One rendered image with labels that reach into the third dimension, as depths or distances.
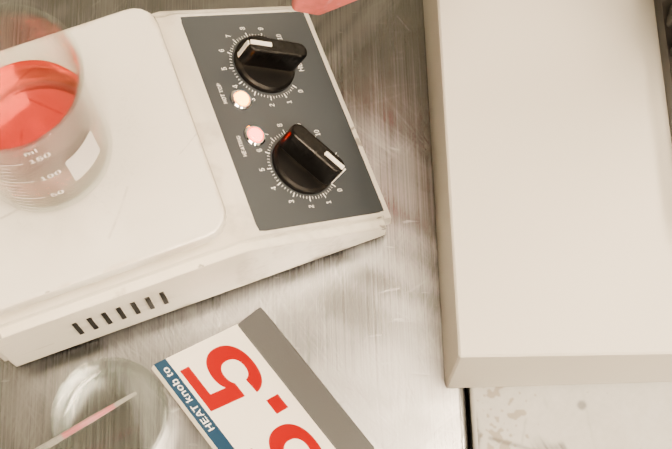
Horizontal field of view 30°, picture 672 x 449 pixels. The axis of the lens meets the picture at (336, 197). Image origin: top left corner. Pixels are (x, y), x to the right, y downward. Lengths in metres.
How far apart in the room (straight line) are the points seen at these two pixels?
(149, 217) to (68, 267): 0.04
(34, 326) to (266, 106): 0.15
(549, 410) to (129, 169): 0.23
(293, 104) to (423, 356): 0.14
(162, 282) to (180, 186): 0.05
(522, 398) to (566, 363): 0.06
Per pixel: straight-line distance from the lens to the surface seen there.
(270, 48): 0.61
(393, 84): 0.67
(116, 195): 0.56
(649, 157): 0.60
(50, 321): 0.58
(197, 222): 0.55
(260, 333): 0.62
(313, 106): 0.62
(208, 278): 0.59
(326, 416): 0.62
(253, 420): 0.60
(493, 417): 0.62
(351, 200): 0.61
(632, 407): 0.64
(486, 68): 0.59
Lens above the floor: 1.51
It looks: 71 degrees down
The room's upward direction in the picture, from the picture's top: 1 degrees counter-clockwise
